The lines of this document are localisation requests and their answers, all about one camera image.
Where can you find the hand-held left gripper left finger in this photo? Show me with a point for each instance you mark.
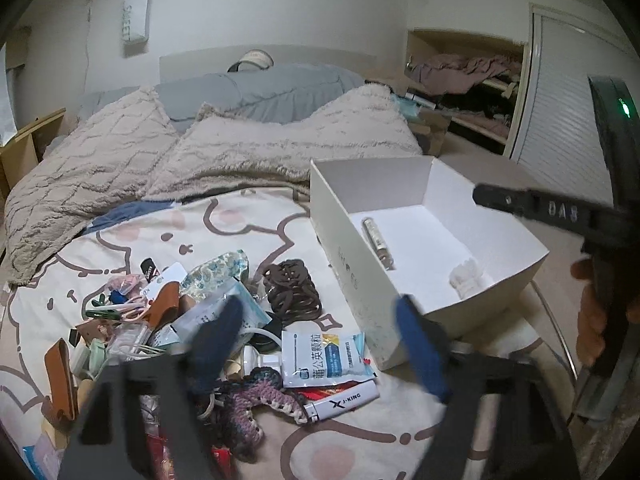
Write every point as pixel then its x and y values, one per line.
pixel 220 340

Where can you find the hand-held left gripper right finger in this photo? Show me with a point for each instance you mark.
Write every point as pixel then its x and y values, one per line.
pixel 420 345

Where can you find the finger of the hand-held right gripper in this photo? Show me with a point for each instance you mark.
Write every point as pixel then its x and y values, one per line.
pixel 545 210

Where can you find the white cardboard box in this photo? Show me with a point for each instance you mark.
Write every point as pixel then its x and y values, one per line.
pixel 350 245

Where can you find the person's right hand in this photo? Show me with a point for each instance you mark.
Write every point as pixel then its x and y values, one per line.
pixel 586 310

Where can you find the clear packet of face masks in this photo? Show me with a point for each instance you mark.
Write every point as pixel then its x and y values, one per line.
pixel 250 310

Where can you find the brown leather tag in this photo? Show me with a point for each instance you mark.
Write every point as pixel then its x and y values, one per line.
pixel 162 307

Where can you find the purple crocheted toy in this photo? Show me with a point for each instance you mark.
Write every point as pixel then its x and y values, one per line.
pixel 250 400

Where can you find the floral fabric pouch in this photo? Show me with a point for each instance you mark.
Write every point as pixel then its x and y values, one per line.
pixel 212 272

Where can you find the white louvered door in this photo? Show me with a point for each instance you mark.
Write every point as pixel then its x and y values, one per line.
pixel 565 110

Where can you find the white lighter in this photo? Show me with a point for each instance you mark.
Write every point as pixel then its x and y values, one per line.
pixel 345 400

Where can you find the black label tag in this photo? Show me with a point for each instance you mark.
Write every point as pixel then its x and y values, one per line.
pixel 150 270

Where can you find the white blue medicine sachet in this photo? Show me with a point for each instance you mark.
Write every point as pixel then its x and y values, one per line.
pixel 320 360

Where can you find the wooden closet niche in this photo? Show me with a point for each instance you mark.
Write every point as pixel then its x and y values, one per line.
pixel 517 110

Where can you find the glass vial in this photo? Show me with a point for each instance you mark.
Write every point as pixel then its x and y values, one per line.
pixel 377 242

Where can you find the brown cardboard box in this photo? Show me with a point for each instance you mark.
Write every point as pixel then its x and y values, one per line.
pixel 435 127

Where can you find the blue cloth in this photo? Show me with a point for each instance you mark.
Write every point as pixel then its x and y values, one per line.
pixel 125 212

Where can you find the pile of pink clothes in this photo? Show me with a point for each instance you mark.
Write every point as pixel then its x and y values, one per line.
pixel 465 67

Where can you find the blue face mask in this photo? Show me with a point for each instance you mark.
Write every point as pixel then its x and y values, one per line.
pixel 406 107

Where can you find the beige fluffy blanket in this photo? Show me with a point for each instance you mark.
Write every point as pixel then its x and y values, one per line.
pixel 100 160

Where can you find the wooden shelf unit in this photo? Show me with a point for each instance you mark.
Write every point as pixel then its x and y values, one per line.
pixel 25 145

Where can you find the grey headboard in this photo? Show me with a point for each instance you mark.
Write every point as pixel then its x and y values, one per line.
pixel 200 60

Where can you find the white cap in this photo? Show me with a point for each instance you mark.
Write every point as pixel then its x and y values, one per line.
pixel 252 59

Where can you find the white hanging wall pouch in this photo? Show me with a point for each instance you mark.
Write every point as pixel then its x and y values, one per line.
pixel 136 15

